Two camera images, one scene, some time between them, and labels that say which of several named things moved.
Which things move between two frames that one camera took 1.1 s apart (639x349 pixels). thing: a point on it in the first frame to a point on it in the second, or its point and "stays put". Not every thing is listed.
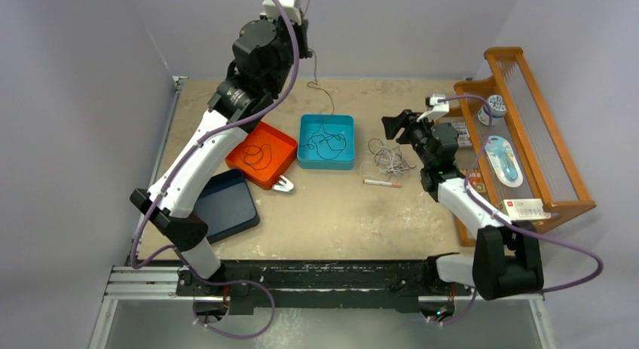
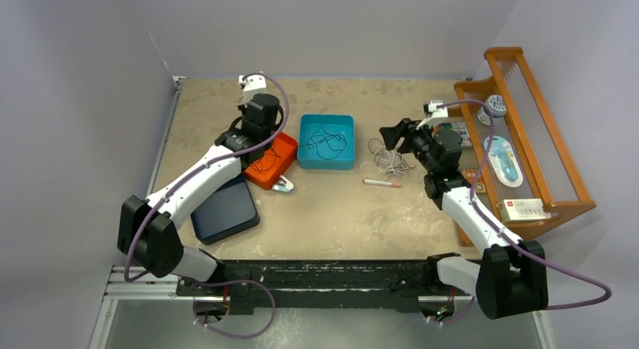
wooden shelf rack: [512, 152] stays put
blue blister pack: [504, 160] stays put
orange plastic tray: [264, 154] stays put
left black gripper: [300, 31] to [243, 108]
